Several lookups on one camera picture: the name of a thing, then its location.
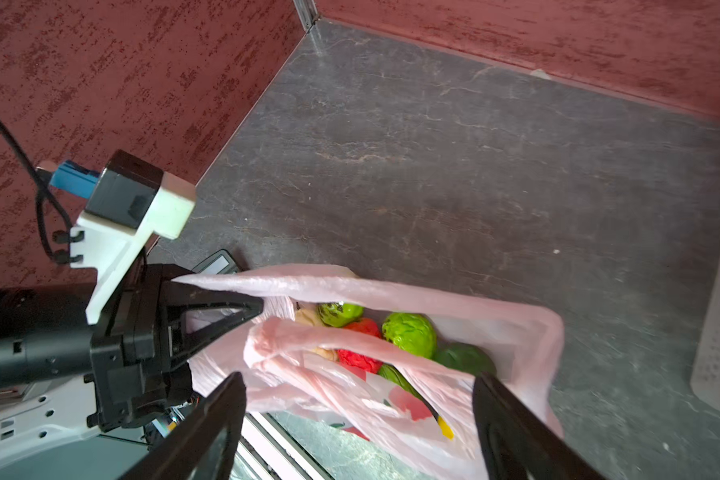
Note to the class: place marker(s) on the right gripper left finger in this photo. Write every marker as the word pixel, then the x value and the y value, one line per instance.
pixel 205 444

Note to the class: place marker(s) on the green pepper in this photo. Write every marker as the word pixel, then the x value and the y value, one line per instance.
pixel 465 358

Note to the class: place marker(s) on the light green bumpy fruit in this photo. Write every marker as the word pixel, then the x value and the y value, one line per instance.
pixel 412 333

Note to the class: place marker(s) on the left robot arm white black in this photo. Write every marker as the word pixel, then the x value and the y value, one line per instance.
pixel 64 379

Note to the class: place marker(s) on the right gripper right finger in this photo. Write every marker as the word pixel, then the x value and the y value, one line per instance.
pixel 515 443

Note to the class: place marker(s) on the left aluminium corner post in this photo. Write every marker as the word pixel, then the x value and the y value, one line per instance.
pixel 307 12

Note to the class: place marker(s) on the pink plastic bag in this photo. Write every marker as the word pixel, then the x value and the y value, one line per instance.
pixel 409 406

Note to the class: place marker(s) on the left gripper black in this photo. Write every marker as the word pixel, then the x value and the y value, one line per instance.
pixel 148 327

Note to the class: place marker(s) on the small green fruit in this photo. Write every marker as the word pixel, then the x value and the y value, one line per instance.
pixel 339 314

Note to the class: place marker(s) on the red apple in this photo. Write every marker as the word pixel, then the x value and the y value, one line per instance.
pixel 353 354

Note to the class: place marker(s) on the black calculator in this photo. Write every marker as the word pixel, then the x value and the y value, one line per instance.
pixel 220 262

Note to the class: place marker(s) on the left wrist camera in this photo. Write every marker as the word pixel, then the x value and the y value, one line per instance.
pixel 103 220

